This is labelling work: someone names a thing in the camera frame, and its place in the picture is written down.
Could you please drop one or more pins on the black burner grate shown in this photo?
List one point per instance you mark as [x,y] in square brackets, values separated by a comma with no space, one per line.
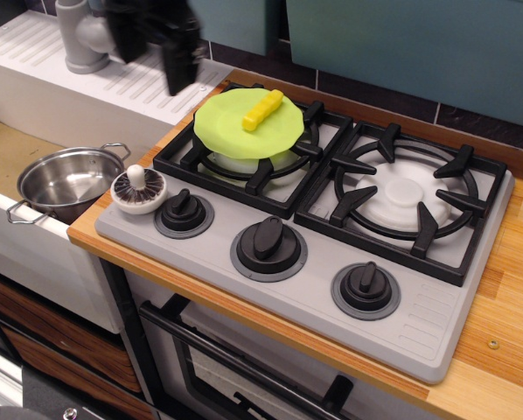
[426,206]
[269,167]

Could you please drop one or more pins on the black stove knob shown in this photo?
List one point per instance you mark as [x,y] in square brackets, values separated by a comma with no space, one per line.
[365,291]
[184,216]
[269,251]

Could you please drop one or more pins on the white brown toy mushroom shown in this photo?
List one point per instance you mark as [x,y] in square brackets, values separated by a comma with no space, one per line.
[139,190]

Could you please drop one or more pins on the wooden drawer front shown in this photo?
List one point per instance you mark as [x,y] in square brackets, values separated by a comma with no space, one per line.
[72,351]

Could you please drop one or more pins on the grey toy faucet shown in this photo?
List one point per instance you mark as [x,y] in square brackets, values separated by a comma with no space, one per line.
[87,39]

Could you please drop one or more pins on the black left burner grate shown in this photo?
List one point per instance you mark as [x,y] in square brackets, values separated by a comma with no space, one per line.
[269,167]

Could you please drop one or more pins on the black right burner grate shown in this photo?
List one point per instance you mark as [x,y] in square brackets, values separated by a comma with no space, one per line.
[426,206]

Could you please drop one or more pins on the black left stove knob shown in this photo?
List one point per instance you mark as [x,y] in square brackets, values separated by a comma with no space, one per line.
[184,216]

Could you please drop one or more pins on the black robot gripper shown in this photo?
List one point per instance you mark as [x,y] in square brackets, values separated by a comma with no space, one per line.
[171,24]

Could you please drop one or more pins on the green plastic plate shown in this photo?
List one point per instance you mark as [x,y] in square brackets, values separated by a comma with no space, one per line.
[217,124]

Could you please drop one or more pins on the black middle stove knob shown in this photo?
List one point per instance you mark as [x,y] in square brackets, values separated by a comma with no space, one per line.
[269,251]

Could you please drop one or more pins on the grey toy stove top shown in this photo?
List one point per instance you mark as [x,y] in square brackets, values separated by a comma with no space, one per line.
[419,338]

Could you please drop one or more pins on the white toy sink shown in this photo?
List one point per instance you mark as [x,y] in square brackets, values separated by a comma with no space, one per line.
[126,108]

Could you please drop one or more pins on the toy oven door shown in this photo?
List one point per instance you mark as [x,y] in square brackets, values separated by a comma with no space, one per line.
[237,387]

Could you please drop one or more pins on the black right stove knob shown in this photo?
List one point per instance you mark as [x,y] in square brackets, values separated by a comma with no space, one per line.
[365,291]

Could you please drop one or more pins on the stainless steel pot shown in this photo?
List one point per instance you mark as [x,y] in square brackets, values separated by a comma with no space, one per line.
[64,184]

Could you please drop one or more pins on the yellow toy fry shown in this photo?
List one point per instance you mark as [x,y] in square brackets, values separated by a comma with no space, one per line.
[262,110]

